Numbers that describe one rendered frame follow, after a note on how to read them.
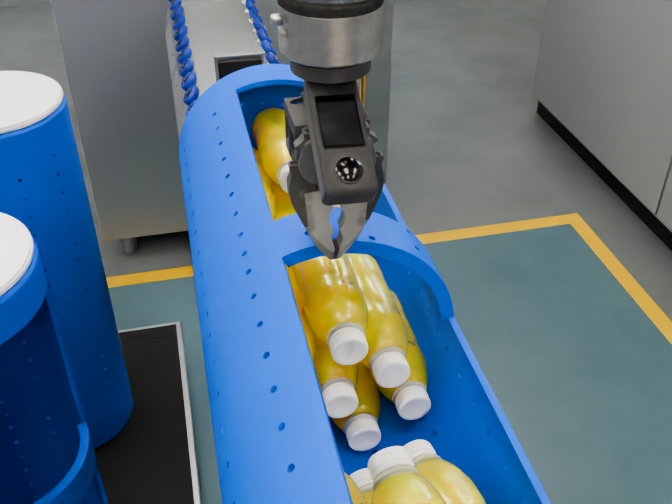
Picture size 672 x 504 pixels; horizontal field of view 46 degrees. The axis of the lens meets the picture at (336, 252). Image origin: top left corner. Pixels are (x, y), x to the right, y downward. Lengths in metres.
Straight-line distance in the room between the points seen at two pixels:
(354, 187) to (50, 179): 1.06
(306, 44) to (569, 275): 2.29
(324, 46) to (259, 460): 0.34
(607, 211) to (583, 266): 0.40
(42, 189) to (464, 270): 1.63
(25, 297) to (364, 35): 0.69
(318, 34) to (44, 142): 1.01
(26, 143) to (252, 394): 0.97
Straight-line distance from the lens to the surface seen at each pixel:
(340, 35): 0.65
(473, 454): 0.87
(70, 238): 1.71
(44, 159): 1.61
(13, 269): 1.17
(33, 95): 1.67
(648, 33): 3.07
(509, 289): 2.75
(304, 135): 0.70
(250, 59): 1.63
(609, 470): 2.27
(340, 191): 0.64
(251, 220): 0.87
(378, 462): 0.69
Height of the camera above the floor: 1.70
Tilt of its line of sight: 36 degrees down
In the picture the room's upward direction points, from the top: straight up
